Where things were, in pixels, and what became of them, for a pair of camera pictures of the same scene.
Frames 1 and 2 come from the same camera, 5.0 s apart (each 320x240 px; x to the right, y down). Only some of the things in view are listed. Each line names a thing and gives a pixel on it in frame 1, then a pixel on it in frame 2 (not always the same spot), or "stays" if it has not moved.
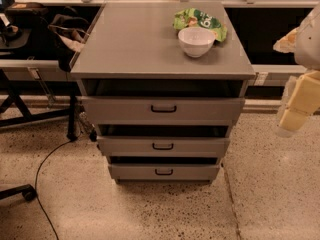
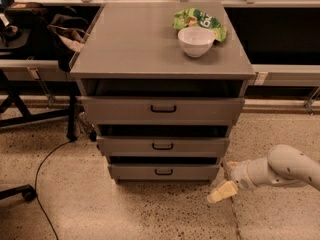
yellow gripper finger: x=304 y=102 → x=226 y=190
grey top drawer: x=163 y=101 stays
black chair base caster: x=28 y=192 stays
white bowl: x=196 y=41 stays
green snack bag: x=192 y=17 stays
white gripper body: x=309 y=45 → x=239 y=174
